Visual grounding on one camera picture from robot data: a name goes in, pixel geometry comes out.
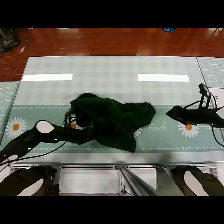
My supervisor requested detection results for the silver frame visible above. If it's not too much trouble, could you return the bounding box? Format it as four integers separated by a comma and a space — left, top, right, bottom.
9, 161, 224, 197

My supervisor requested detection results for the dark green garment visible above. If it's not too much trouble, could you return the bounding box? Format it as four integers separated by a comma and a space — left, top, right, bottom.
68, 92, 157, 154

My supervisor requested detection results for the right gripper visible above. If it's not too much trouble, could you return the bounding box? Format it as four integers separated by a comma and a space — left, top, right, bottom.
165, 105, 198, 127

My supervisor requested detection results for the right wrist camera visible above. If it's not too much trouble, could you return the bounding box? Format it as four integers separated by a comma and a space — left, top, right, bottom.
198, 82, 214, 109

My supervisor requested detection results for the black cable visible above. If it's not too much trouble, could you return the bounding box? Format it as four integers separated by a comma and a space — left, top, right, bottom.
0, 141, 68, 167
211, 124, 224, 148

